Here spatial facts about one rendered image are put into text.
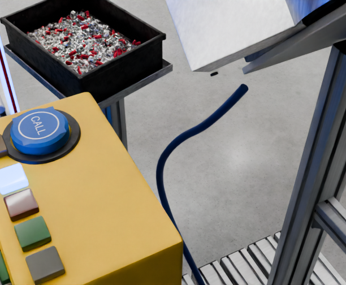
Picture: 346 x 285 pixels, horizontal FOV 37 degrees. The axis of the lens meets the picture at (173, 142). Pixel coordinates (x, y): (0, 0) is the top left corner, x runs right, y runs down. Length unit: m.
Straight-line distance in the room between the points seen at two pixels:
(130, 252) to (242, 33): 0.40
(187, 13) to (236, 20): 0.06
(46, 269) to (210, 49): 0.43
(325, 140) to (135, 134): 1.15
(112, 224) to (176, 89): 1.80
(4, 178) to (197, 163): 1.49
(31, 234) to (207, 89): 1.83
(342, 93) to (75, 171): 0.52
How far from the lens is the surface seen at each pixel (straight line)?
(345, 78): 0.78
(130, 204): 0.33
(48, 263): 0.30
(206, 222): 1.65
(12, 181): 0.35
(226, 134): 1.92
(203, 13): 0.67
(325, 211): 0.99
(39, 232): 0.32
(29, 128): 0.37
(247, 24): 0.65
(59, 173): 0.35
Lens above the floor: 1.33
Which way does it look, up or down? 45 degrees down
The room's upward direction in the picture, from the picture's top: 1 degrees clockwise
